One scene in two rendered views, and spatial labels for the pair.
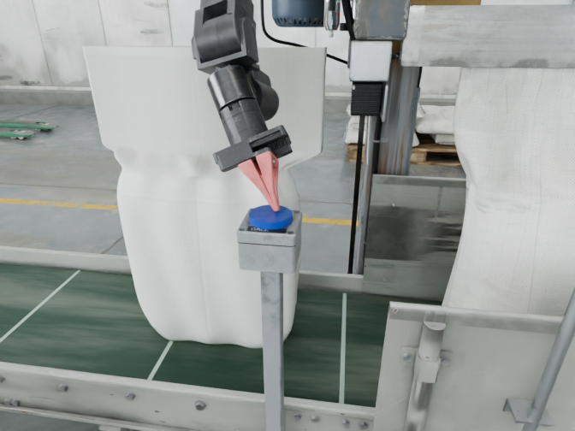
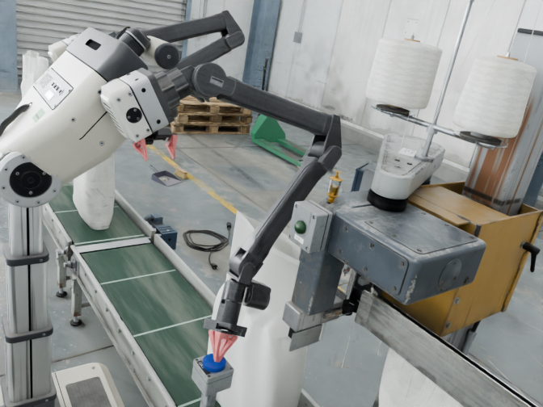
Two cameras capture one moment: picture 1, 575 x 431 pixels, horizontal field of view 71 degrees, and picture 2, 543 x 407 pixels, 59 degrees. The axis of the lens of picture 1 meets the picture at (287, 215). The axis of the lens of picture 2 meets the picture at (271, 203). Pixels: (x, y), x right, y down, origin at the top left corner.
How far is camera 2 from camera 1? 0.94 m
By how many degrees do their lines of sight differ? 38
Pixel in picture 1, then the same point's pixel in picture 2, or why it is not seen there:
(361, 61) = (287, 313)
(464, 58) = (389, 341)
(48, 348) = (161, 352)
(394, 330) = not seen: outside the picture
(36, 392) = (141, 371)
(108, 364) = (173, 383)
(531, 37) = (427, 356)
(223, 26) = (237, 263)
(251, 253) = (195, 373)
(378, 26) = (299, 301)
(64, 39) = not seen: hidden behind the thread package
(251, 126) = (223, 316)
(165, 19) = not seen: hidden behind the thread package
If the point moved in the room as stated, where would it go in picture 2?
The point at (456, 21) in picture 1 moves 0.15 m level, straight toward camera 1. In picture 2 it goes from (388, 316) to (334, 322)
